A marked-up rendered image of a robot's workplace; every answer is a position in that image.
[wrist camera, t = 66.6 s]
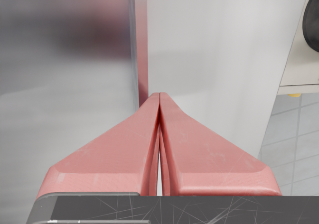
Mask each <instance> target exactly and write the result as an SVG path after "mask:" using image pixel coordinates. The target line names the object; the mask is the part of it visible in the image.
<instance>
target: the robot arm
mask: <svg viewBox="0 0 319 224"><path fill-rule="evenodd" d="M159 155H160V169H161V185H162V196H157V187H158V171H159ZM26 224H319V196H282V193H281V191H280V188H279V186H278V183H277V181H276V178H275V176H274V174H273V172H272V170H271V168H270V167H269V166H267V165H266V164H264V163H263V162H261V161H260V160H258V159H257V158H255V157H253V156H252V155H250V154H249V153H247V152H245V151H244V150H242V149H241V148H239V147H238V146H236V145H234V144H233V143H231V142H230V141H228V140H226V139H225V138H223V137H222V136H220V135H219V134H217V133H215V132H214V131H212V130H211V129H209V128H208V127H206V126H205V125H203V124H201V123H199V122H198V121H196V120H195V119H193V118H192V117H190V116H188V115H187V114H186V113H184V112H183V111H182V110H181V108H180V107H179V106H178V105H177V104H176V103H175V102H174V101H173V99H172V98H171V97H170V96H169V95H168V94H167V93H166V92H160V93H152V94H151V95H150V97H149V98H148V99H147V100H146V101H145V102H144V103H143V105H142V106H141V107H140V108H139V109H138V110H137V111H136V112H135V113H134V114H133V115H131V116H130V117H128V118H127V119H125V120H123V121H122V122H120V123H119V124H117V125H115V126H114V127H112V128H111V129H109V130H108V131H106V132H105V133H103V134H101V135H100V136H98V137H97V138H95V139H94V140H92V141H90V142H89V143H87V144H85V145H84V146H82V147H81V148H79V149H78V150H76V151H75V152H73V153H72V154H70V155H68V156H67V157H65V158H64V159H62V160H61V161H59V162H57V163H56V164H54V165H53V166H51V167H50V168H49V170H48V172H47V173H46V175H45V177H44V180H43V182H42V185H41V187H40V190H39V192H38V195H37V197H36V200H35V202H34V204H33V207H32V209H31V211H30V214H29V216H28V219H27V221H26Z"/></svg>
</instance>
